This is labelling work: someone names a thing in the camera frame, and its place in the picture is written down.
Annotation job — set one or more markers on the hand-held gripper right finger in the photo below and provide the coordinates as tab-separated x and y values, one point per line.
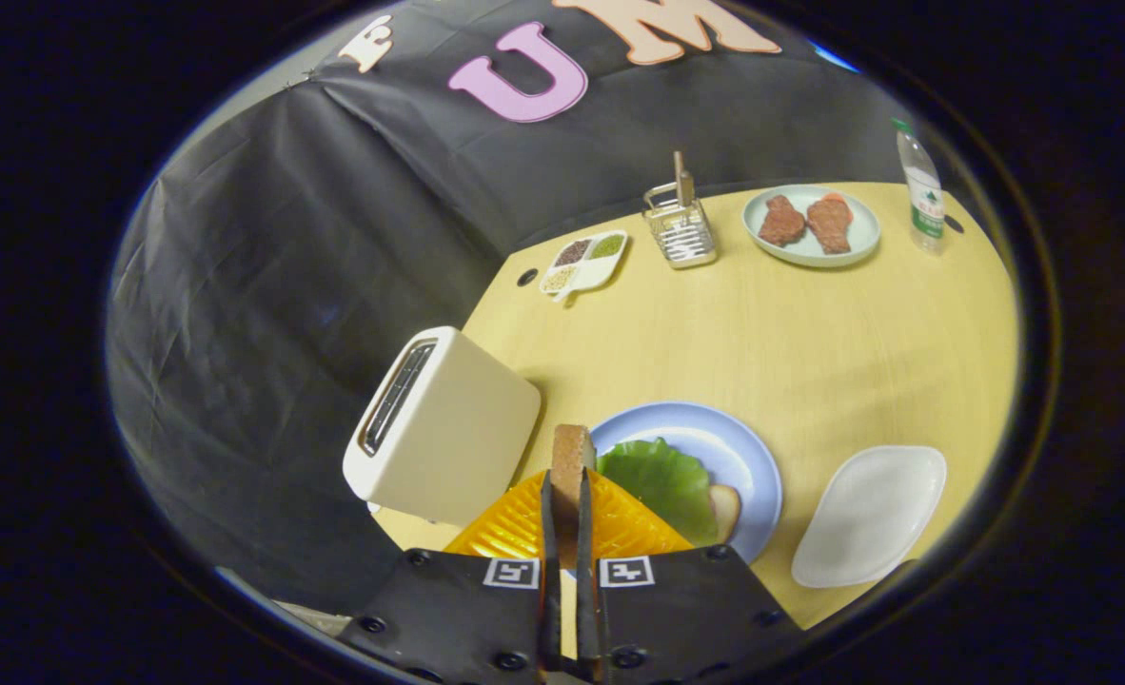
586	590

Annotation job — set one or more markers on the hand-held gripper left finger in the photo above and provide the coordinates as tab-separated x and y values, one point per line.
551	590

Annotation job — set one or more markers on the green lettuce leaf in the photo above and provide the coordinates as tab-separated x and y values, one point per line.
662	480

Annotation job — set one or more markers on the bread slice with brown crust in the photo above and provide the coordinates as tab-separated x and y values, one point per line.
570	457

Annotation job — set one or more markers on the white bread slice under ham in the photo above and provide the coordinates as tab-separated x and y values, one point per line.
726	509

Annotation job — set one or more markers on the cream white toaster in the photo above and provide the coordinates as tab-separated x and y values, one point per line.
458	428

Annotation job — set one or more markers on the blue round plate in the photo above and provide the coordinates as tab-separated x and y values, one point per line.
724	447

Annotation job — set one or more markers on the white leaf-shaped plate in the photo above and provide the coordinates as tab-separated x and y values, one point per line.
872	514

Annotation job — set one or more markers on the white divided spice dish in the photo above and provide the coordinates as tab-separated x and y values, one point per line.
586	266

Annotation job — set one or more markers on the pale green plate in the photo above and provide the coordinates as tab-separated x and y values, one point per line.
810	257

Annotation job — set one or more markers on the brown meat patty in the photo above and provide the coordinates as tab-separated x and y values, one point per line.
781	222
829	224

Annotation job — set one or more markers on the black backdrop cloth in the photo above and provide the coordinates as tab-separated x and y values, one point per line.
315	238

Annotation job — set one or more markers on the clear water bottle green label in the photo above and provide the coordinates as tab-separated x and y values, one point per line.
924	200

